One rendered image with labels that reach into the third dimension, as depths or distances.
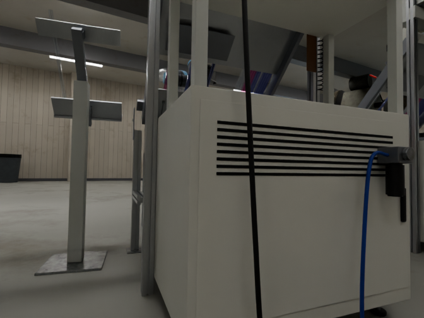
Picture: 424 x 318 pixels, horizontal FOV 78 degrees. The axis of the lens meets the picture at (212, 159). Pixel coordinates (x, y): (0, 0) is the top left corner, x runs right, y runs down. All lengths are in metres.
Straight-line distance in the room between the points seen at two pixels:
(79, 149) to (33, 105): 7.92
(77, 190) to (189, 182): 0.86
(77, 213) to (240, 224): 0.91
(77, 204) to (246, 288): 0.92
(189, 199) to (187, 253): 0.11
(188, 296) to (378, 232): 0.56
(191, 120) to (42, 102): 8.74
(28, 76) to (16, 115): 1.18
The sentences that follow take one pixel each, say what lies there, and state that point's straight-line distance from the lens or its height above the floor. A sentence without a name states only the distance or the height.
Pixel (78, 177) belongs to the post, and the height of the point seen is 0.39.
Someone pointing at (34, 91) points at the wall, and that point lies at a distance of 9.31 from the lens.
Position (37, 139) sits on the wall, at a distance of 9.08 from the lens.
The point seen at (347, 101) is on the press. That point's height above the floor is 2.22.
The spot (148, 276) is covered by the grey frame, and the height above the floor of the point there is 0.06.
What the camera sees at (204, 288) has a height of 0.19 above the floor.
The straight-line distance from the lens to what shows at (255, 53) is 1.44.
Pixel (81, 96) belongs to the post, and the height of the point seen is 0.76.
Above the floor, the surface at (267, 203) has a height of 0.36.
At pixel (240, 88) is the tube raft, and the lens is 1.52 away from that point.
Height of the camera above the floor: 0.44
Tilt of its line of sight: 2 degrees up
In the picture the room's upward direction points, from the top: 1 degrees clockwise
